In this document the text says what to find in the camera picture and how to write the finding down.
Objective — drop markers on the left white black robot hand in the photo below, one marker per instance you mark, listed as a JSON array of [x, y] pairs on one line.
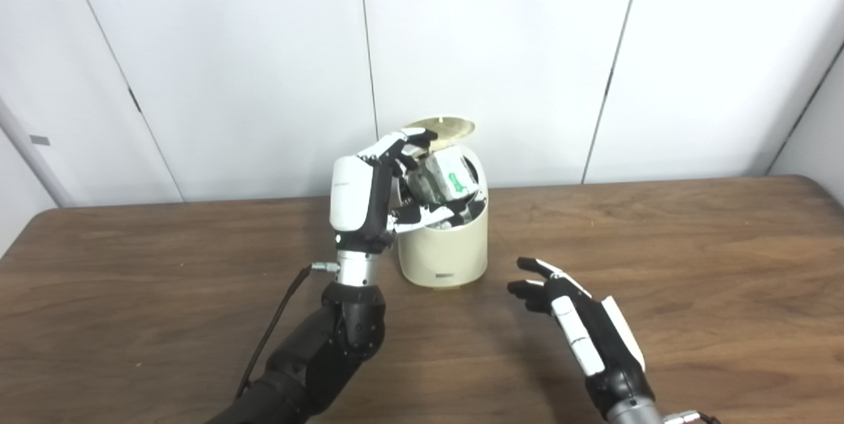
[[353, 196]]

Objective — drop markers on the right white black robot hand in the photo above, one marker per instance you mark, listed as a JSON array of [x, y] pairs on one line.
[[600, 338]]

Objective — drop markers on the green white milk carton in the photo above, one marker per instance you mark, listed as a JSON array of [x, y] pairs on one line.
[[445, 177]]

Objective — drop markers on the round cream bin lid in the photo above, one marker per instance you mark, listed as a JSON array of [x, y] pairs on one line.
[[452, 126]]

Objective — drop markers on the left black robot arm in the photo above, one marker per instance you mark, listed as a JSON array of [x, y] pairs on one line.
[[323, 351]]

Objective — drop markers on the cream-colored bin body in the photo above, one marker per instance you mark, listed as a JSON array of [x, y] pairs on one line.
[[442, 252]]

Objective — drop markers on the grey wall tag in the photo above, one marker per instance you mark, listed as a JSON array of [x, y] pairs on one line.
[[39, 140]]

